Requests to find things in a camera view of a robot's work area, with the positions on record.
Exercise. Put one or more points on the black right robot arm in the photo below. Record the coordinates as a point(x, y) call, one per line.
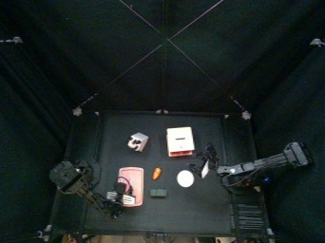
point(270, 160)

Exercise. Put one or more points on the white round plate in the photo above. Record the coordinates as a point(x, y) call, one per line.
point(184, 178)

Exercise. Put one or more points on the grey cube toy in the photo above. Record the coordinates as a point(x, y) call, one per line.
point(138, 141)

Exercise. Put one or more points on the dark green block toy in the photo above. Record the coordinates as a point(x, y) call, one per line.
point(158, 193)

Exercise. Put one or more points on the printed label sheet black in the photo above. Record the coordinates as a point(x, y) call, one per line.
point(250, 217)

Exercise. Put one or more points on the silver frame corner bracket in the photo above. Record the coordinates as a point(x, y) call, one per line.
point(76, 111)
point(160, 111)
point(315, 42)
point(16, 40)
point(246, 115)

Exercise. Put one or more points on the pink rectangular tray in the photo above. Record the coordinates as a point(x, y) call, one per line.
point(134, 182)

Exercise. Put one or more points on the white box with red base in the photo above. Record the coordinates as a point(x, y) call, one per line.
point(179, 140)

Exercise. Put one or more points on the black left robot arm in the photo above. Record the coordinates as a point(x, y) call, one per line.
point(71, 180)

